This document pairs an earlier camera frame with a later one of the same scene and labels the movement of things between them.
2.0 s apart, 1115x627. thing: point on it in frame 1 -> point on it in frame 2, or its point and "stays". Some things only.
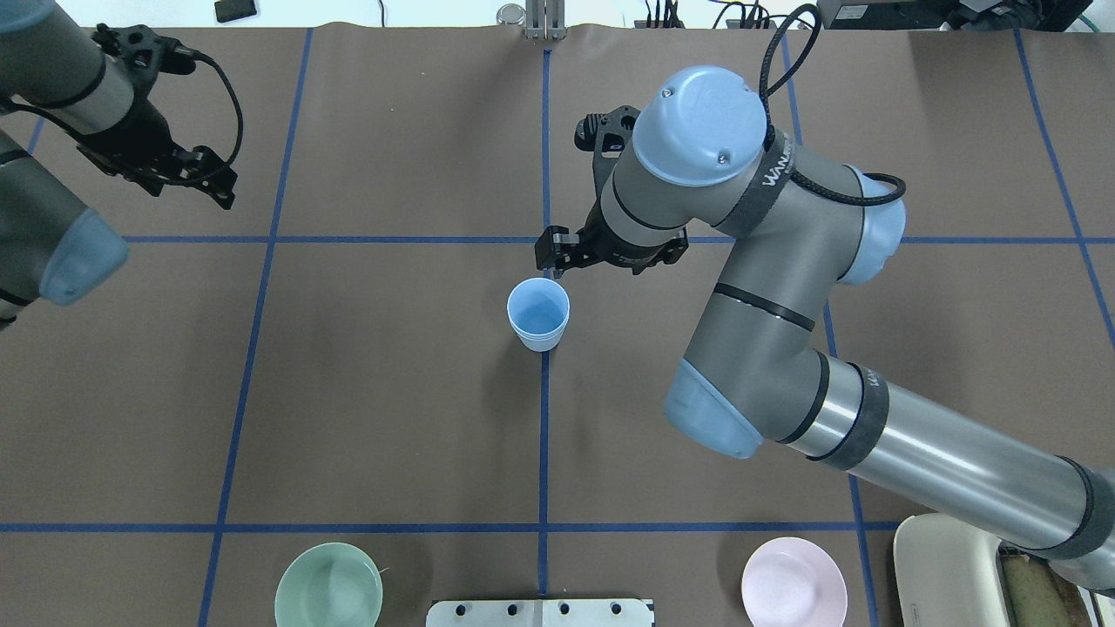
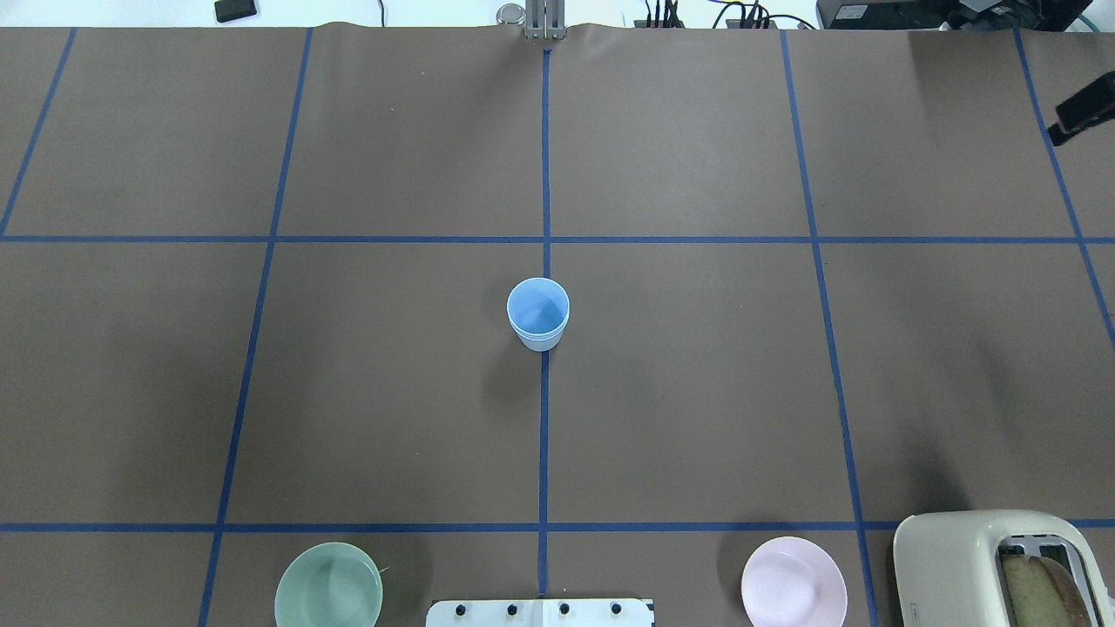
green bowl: x=329 y=585 stays
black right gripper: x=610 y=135 -> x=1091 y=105
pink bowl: x=792 y=582 stays
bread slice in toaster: x=1038 y=596 stays
